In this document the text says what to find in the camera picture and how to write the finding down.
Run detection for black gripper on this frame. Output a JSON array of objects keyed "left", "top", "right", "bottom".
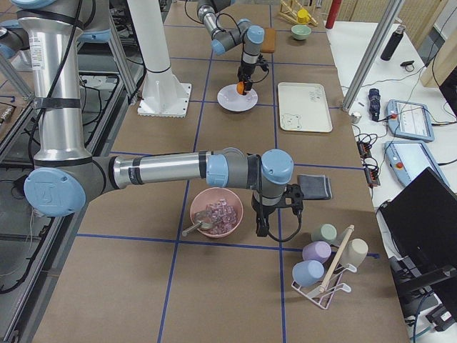
[
  {"left": 237, "top": 61, "right": 257, "bottom": 96},
  {"left": 251, "top": 192, "right": 281, "bottom": 237}
]

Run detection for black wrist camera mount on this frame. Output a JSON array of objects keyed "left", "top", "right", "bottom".
[{"left": 278, "top": 184, "right": 304, "bottom": 217}]

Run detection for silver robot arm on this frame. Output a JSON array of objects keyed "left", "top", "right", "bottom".
[
  {"left": 16, "top": 1, "right": 303, "bottom": 237},
  {"left": 196, "top": 1, "right": 269, "bottom": 96}
]

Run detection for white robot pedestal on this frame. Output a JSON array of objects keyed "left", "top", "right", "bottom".
[{"left": 128, "top": 0, "right": 192, "bottom": 118}]

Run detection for yellow cup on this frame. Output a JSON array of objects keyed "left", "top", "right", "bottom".
[{"left": 296, "top": 9, "right": 311, "bottom": 24}]

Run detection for upper teach pendant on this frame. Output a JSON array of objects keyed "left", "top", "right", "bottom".
[{"left": 386, "top": 99, "right": 435, "bottom": 142}]

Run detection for teach pendant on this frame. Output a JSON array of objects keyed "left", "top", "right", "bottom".
[
  {"left": 386, "top": 99, "right": 435, "bottom": 142},
  {"left": 384, "top": 140, "right": 449, "bottom": 187}
]

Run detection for metal scoop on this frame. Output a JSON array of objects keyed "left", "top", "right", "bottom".
[{"left": 182, "top": 210, "right": 214, "bottom": 237}]

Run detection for orange fruit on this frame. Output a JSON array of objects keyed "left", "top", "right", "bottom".
[{"left": 236, "top": 81, "right": 245, "bottom": 95}]

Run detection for white plate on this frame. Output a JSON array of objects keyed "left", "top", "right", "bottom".
[{"left": 217, "top": 84, "right": 258, "bottom": 112}]

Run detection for clear ice cubes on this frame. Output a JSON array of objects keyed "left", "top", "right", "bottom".
[{"left": 199, "top": 199, "right": 238, "bottom": 236}]

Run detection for black bottle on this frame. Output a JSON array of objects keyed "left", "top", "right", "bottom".
[{"left": 380, "top": 24, "right": 406, "bottom": 61}]

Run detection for grey folded cloth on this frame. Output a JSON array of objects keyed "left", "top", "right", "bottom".
[{"left": 298, "top": 174, "right": 333, "bottom": 200}]

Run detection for blue cup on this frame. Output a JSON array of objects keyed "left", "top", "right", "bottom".
[{"left": 292, "top": 260, "right": 324, "bottom": 287}]

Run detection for red bottle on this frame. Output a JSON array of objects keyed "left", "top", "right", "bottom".
[{"left": 325, "top": 0, "right": 342, "bottom": 29}]

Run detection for purple cup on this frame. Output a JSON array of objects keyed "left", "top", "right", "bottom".
[{"left": 302, "top": 241, "right": 331, "bottom": 264}]

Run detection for lower teach pendant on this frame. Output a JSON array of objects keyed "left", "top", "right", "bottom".
[{"left": 384, "top": 140, "right": 449, "bottom": 187}]

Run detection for black laptop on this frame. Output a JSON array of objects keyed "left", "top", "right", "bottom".
[{"left": 377, "top": 166, "right": 457, "bottom": 297}]

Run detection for aluminium frame post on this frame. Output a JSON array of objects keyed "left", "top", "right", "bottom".
[{"left": 341, "top": 0, "right": 404, "bottom": 112}]

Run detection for white cup rack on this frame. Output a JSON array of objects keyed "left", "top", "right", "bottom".
[{"left": 291, "top": 231, "right": 357, "bottom": 309}]

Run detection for pink bowl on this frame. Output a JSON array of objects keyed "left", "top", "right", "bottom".
[{"left": 189, "top": 187, "right": 243, "bottom": 238}]

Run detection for small silver cap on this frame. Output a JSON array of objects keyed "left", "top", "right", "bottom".
[{"left": 351, "top": 111, "right": 362, "bottom": 124}]

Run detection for wooden tray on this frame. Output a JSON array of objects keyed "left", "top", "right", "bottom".
[{"left": 261, "top": 28, "right": 276, "bottom": 54}]

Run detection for green bowl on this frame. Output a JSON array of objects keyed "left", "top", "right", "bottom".
[{"left": 291, "top": 24, "right": 312, "bottom": 41}]

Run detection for cream bear tray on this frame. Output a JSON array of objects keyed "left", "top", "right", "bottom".
[{"left": 278, "top": 82, "right": 333, "bottom": 133}]

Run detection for beige cup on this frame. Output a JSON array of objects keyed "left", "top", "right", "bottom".
[{"left": 340, "top": 239, "right": 368, "bottom": 268}]

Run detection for wooden rack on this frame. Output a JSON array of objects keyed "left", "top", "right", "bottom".
[{"left": 278, "top": 0, "right": 318, "bottom": 26}]

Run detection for folded dark umbrella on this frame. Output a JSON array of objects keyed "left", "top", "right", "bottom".
[{"left": 368, "top": 88, "right": 381, "bottom": 121}]

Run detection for green cup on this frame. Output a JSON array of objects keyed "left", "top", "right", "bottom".
[{"left": 311, "top": 223, "right": 337, "bottom": 244}]

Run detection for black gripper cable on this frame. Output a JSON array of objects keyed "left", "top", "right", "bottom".
[{"left": 262, "top": 199, "right": 303, "bottom": 244}]

